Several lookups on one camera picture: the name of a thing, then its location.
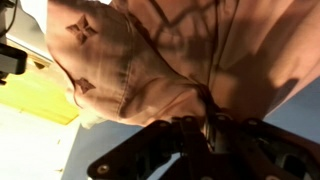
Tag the pink pillow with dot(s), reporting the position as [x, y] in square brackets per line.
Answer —
[166, 50]

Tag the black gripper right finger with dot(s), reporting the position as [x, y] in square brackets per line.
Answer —
[260, 150]

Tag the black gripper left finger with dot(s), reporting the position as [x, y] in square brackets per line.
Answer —
[143, 150]

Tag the black box device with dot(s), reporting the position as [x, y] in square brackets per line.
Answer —
[11, 61]

